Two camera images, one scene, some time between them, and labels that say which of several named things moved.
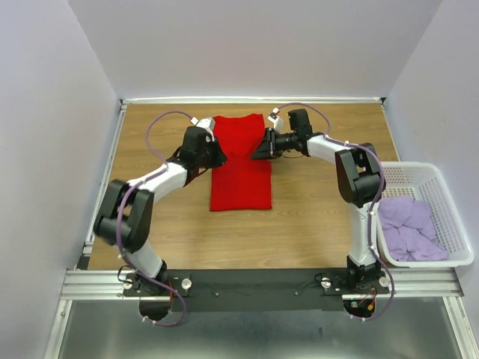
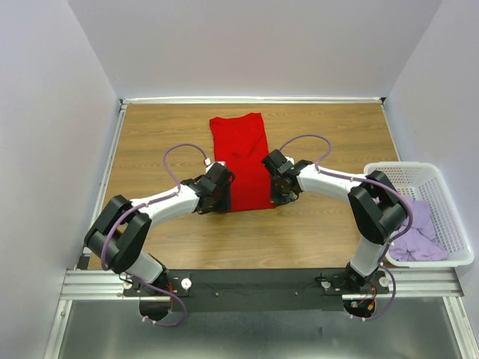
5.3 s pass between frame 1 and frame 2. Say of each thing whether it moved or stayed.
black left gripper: moved
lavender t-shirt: stayed
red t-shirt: stayed
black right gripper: moved
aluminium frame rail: stayed
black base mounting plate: stayed
